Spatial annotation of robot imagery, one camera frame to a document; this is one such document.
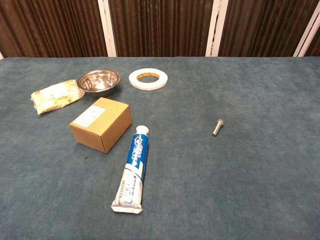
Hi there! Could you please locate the silver metal bolt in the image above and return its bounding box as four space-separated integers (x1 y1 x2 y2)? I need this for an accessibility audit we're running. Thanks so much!
211 118 225 137

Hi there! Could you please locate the white tape roll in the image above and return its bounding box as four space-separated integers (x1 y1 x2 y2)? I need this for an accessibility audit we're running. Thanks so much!
128 67 169 92

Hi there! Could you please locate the blue white toothpaste tube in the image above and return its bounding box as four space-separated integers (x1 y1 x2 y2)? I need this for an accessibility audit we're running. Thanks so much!
110 125 150 215

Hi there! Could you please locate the brown cardboard box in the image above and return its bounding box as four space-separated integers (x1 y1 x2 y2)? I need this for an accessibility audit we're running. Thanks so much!
69 96 133 154

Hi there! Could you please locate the stainless steel bowl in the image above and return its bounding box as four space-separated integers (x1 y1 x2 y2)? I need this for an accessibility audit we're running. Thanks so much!
76 69 121 98

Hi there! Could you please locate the blue felt table cover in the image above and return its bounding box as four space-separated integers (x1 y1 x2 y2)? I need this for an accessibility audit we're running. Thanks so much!
0 56 320 240

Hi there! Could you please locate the brown corrugated partition panel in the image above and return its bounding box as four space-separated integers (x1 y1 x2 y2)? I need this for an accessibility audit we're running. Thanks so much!
108 0 217 58
305 23 320 57
0 0 109 58
217 0 320 57

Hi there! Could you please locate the yellow white snack packet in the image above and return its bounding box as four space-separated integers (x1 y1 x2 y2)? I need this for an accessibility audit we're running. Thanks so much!
30 79 86 116

